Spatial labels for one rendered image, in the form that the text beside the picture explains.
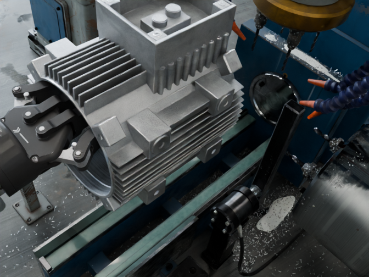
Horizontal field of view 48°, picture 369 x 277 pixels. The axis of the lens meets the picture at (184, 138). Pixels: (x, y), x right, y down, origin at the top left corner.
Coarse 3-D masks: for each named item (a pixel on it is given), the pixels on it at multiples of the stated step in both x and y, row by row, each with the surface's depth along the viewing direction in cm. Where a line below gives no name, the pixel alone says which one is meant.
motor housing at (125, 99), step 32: (64, 64) 43; (96, 64) 44; (128, 64) 44; (96, 96) 41; (128, 96) 44; (160, 96) 46; (192, 96) 48; (192, 128) 48; (224, 128) 54; (96, 160) 56; (128, 160) 43; (160, 160) 47; (96, 192) 52; (128, 192) 46
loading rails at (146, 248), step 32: (192, 160) 98; (224, 160) 109; (256, 160) 100; (224, 192) 92; (96, 224) 85; (128, 224) 91; (160, 224) 87; (192, 224) 86; (64, 256) 80; (96, 256) 89; (128, 256) 82; (160, 256) 84
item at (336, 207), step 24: (336, 144) 86; (360, 144) 74; (312, 168) 80; (336, 168) 73; (360, 168) 72; (312, 192) 75; (336, 192) 73; (360, 192) 71; (312, 216) 76; (336, 216) 73; (360, 216) 71; (336, 240) 75; (360, 240) 71; (360, 264) 73
